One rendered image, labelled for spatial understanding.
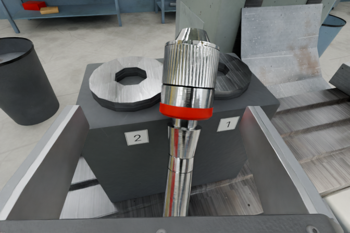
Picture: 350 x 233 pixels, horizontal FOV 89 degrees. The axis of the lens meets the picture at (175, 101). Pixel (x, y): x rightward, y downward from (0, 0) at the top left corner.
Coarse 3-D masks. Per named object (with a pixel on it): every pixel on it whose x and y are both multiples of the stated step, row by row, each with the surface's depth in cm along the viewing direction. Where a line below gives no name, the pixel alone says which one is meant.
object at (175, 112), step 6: (162, 108) 15; (168, 108) 14; (174, 108) 14; (180, 108) 14; (186, 108) 14; (192, 108) 14; (198, 108) 14; (204, 108) 14; (210, 108) 15; (168, 114) 14; (174, 114) 14; (180, 114) 14; (186, 114) 14; (192, 114) 14; (198, 114) 14; (204, 114) 14; (210, 114) 15
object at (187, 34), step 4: (188, 28) 14; (192, 28) 14; (196, 28) 14; (180, 32) 15; (184, 32) 14; (188, 32) 14; (192, 32) 14; (196, 32) 14; (200, 32) 14; (204, 32) 14; (180, 36) 14; (184, 36) 14; (188, 36) 14; (192, 36) 14; (196, 36) 14; (200, 36) 14; (204, 36) 14; (196, 40) 14; (200, 40) 14; (204, 40) 14; (208, 40) 14
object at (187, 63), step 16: (176, 48) 14; (192, 48) 13; (208, 48) 13; (176, 64) 14; (192, 64) 13; (208, 64) 14; (176, 80) 14; (192, 80) 13; (208, 80) 14; (160, 96) 15; (176, 96) 14; (192, 96) 14; (208, 96) 14
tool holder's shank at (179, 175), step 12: (180, 120) 15; (192, 120) 15; (168, 132) 16; (180, 132) 15; (192, 132) 15; (168, 144) 16; (180, 144) 15; (192, 144) 15; (168, 156) 16; (180, 156) 15; (192, 156) 16; (168, 168) 16; (180, 168) 15; (192, 168) 16; (168, 180) 16; (180, 180) 16; (168, 192) 16; (180, 192) 16; (168, 204) 16; (180, 204) 16; (168, 216) 16
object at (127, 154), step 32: (96, 64) 24; (128, 64) 22; (160, 64) 22; (224, 64) 23; (96, 96) 18; (128, 96) 18; (224, 96) 19; (256, 96) 20; (96, 128) 16; (128, 128) 17; (160, 128) 18; (224, 128) 20; (96, 160) 20; (128, 160) 21; (160, 160) 22; (224, 160) 26; (128, 192) 27; (160, 192) 30
